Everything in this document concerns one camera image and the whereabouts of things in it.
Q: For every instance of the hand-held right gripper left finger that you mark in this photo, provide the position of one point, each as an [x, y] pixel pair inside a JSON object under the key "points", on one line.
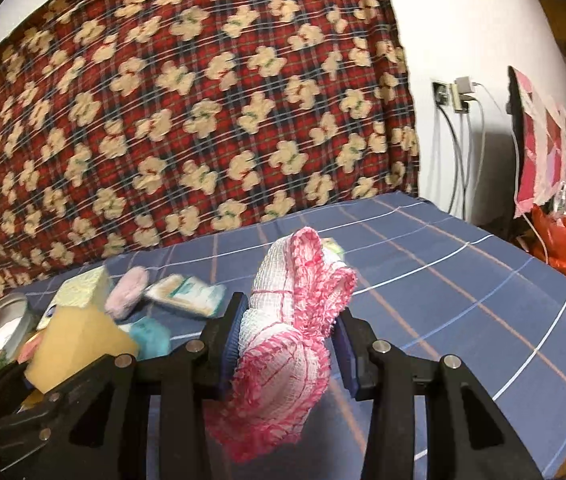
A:
{"points": [[233, 345]]}

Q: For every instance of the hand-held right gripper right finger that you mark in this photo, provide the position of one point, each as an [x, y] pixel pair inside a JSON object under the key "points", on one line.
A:
{"points": [[350, 360]]}

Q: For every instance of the pink and white knitted cloth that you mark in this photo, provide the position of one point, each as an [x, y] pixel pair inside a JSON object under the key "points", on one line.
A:
{"points": [[283, 310]]}

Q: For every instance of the cotton swab pack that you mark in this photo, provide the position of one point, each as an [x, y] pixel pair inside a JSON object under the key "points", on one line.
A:
{"points": [[185, 296]]}

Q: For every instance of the yellow sponge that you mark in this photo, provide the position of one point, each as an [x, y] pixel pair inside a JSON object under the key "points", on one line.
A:
{"points": [[83, 340]]}

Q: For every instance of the round metal basin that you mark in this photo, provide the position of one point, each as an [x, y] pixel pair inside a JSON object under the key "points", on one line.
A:
{"points": [[5, 310]]}

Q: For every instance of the teal cloth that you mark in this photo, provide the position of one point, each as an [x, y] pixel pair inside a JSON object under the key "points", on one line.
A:
{"points": [[150, 337]]}

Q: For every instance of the small pale green pad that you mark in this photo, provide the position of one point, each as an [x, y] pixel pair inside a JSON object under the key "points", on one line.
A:
{"points": [[334, 250]]}

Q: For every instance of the blue plaid bed sheet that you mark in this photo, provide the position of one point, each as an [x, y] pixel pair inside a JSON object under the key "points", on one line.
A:
{"points": [[438, 285]]}

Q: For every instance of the pink fuzzy pad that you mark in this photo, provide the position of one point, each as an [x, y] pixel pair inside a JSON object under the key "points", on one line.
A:
{"points": [[125, 292]]}

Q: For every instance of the sponge with pale green top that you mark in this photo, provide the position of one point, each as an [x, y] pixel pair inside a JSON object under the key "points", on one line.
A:
{"points": [[83, 287]]}

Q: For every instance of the orange plastic bag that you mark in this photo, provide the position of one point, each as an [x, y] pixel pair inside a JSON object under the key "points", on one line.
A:
{"points": [[563, 240]]}

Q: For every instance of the red plaid bear printed blanket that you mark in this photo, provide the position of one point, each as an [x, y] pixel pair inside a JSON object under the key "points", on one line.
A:
{"points": [[163, 110]]}

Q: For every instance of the wall socket with chargers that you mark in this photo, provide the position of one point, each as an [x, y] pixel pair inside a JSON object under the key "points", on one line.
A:
{"points": [[463, 92]]}

